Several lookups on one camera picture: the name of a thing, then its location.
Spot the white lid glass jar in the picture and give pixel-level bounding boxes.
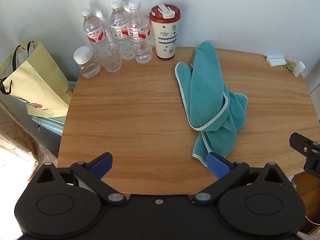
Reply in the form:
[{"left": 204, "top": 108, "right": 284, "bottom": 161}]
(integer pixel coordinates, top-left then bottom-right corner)
[{"left": 73, "top": 46, "right": 101, "bottom": 79}]

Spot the cardboard box on floor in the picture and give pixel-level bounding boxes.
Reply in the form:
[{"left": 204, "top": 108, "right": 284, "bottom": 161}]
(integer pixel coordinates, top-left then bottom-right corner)
[{"left": 1, "top": 102, "right": 57, "bottom": 170}]

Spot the yellow paper shopping bag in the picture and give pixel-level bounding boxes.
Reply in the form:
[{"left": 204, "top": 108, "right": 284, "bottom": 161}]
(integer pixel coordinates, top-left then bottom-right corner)
[{"left": 1, "top": 41, "right": 73, "bottom": 118}]

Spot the water bottle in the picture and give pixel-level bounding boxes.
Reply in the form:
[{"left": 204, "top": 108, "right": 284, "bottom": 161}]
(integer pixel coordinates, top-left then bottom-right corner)
[
  {"left": 109, "top": 0, "right": 134, "bottom": 60},
  {"left": 81, "top": 8, "right": 109, "bottom": 55},
  {"left": 126, "top": 1, "right": 152, "bottom": 63}
]

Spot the water bottle right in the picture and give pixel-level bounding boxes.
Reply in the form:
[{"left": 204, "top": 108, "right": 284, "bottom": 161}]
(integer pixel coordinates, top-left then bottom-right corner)
[{"left": 126, "top": 1, "right": 152, "bottom": 63}]

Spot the clear glass cup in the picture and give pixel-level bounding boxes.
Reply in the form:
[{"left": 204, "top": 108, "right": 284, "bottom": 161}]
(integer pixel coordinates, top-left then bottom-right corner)
[{"left": 96, "top": 42, "right": 122, "bottom": 73}]

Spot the red lid travel tumbler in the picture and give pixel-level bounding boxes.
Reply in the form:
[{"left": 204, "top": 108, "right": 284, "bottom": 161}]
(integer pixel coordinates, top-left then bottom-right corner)
[{"left": 149, "top": 4, "right": 181, "bottom": 60}]

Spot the white pill bottle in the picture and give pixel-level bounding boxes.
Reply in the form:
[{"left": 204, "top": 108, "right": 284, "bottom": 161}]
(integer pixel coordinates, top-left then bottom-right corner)
[{"left": 292, "top": 61, "right": 305, "bottom": 77}]

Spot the folded white tissue paper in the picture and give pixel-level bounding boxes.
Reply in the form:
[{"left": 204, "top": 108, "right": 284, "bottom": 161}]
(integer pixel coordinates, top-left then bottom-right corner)
[{"left": 264, "top": 55, "right": 287, "bottom": 67}]

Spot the green yellow round tin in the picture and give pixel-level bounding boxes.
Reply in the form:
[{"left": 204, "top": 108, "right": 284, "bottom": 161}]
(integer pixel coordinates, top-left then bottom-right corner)
[{"left": 284, "top": 63, "right": 293, "bottom": 73}]

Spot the teal towel white trim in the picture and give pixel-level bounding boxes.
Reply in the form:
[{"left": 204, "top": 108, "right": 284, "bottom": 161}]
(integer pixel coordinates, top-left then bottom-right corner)
[{"left": 175, "top": 41, "right": 248, "bottom": 166}]

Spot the water bottle middle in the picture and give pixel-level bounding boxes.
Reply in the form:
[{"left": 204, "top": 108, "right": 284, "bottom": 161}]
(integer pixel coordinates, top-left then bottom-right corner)
[{"left": 109, "top": 0, "right": 134, "bottom": 60}]

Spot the water bottle left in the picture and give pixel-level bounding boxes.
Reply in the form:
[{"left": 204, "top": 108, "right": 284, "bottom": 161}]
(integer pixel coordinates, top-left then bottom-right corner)
[{"left": 81, "top": 8, "right": 109, "bottom": 55}]

